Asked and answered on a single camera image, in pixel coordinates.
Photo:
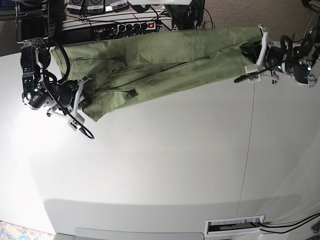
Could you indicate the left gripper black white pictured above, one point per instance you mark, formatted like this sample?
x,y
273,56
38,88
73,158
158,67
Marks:
x,y
260,54

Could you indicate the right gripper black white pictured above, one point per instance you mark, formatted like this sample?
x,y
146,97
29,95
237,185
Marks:
x,y
72,96

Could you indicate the green T-shirt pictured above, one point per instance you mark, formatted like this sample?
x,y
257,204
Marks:
x,y
131,70

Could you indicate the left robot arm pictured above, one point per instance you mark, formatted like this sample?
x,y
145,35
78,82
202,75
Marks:
x,y
301,62

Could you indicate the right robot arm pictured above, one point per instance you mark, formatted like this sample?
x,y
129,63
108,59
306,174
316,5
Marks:
x,y
41,88

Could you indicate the grey table leg column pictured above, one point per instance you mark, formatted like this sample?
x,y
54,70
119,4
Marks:
x,y
180,16

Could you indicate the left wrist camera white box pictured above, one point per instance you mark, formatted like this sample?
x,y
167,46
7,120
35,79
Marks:
x,y
254,78

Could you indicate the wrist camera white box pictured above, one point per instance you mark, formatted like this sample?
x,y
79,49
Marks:
x,y
254,78
74,125

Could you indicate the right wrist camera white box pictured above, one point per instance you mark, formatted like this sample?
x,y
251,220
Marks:
x,y
74,125

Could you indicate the black power strip red switch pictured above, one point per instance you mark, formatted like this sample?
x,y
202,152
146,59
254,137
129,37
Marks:
x,y
143,27

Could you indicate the table cable grommet with brush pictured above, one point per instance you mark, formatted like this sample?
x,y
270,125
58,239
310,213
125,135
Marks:
x,y
233,226

